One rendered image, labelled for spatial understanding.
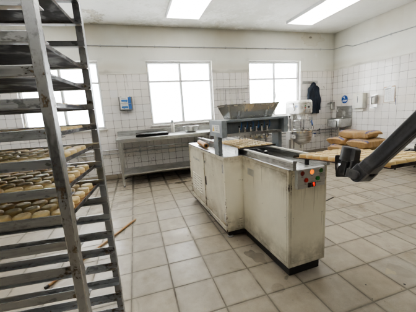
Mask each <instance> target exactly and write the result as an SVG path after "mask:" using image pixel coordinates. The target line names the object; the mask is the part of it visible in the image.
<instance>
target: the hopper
mask: <svg viewBox="0 0 416 312"><path fill-rule="evenodd" d="M278 104H279V102H267V103H244V104H232V105H220V106H217V108H218V109H219V111H220V112H221V114H222V116H223V118H224V119H243V118H260V117H268V116H272V115H273V113H274V111H275V109H276V108H277V105H278Z"/></svg>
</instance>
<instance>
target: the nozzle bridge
mask: <svg viewBox="0 0 416 312"><path fill-rule="evenodd" d="M263 120H264V121H265V125H264V121H263ZM269 120H270V122H271V123H270V126H269ZM258 121H259V123H258ZM247 122H248V128H247ZM241 123H242V128H241ZM253 123H254V126H253ZM267 123H268V130H266V124H267ZM209 124H210V135H211V136H214V149H215V154H216V155H219V156H221V155H223V150H222V138H228V137H235V136H247V135H254V134H265V133H272V143H273V144H276V146H277V147H282V132H288V116H268V117H260V118H243V119H215V120H209ZM256 124H257V127H258V125H259V127H258V131H255V126H256ZM261 124H262V125H263V131H261ZM245 125H246V128H247V130H246V132H244V126H245ZM250 125H251V127H253V128H252V132H250V130H249V127H250ZM238 126H240V129H241V130H240V133H238Z"/></svg>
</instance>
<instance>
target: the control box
mask: <svg viewBox="0 0 416 312"><path fill-rule="evenodd" d="M320 168H322V169H323V172H321V173H320V172H319V170H320ZM311 170H314V173H313V174H311V173H310V171H311ZM302 171H303V172H305V174H304V175H303V176H301V172H302ZM317 176H319V177H320V179H319V180H316V177H317ZM305 178H308V182H307V183H306V182H305ZM314 182H315V184H313V183H314ZM310 183H311V187H314V186H320V185H324V183H325V166H324V165H318V166H314V167H307V168H300V169H297V170H296V171H295V189H297V190H298V189H304V188H310V186H309V184H310Z"/></svg>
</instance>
